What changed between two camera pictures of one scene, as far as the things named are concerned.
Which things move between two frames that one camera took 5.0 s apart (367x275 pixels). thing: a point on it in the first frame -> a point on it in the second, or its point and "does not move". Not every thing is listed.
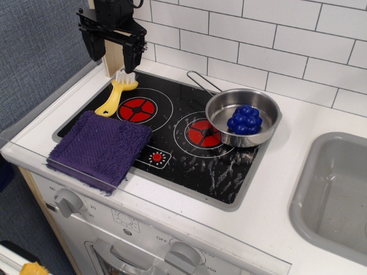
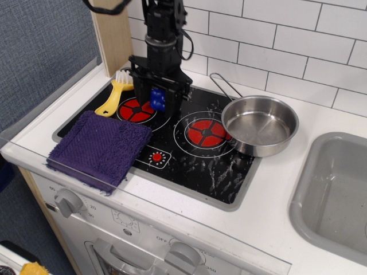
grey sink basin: (328, 207) does not move
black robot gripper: (113, 20) -> (162, 64)
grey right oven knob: (184, 256) does not move
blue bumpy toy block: (246, 120) -> (157, 99)
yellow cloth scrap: (33, 268) does not move
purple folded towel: (99, 151) does not move
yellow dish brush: (123, 81) does not move
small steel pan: (222, 105) -> (257, 126)
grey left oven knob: (67, 202) does not move
